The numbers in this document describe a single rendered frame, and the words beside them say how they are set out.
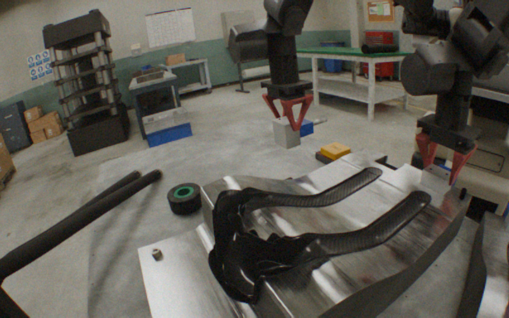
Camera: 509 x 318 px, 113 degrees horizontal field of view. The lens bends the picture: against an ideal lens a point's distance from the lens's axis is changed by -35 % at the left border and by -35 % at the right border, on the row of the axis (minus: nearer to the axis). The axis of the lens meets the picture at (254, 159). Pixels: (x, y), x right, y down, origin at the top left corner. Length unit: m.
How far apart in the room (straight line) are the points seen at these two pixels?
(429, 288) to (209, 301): 0.32
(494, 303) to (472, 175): 0.49
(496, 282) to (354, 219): 0.22
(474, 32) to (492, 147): 0.44
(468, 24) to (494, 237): 0.32
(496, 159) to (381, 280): 0.58
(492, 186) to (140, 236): 0.86
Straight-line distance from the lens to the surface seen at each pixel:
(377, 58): 3.45
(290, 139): 0.53
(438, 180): 0.46
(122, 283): 0.48
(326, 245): 0.30
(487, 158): 0.78
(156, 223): 0.58
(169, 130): 3.37
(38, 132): 6.88
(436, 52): 0.36
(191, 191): 0.58
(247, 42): 0.47
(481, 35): 0.38
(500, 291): 0.35
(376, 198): 0.43
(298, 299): 0.23
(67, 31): 4.11
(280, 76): 0.50
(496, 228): 0.51
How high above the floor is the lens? 1.13
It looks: 26 degrees down
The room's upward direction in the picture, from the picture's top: 7 degrees counter-clockwise
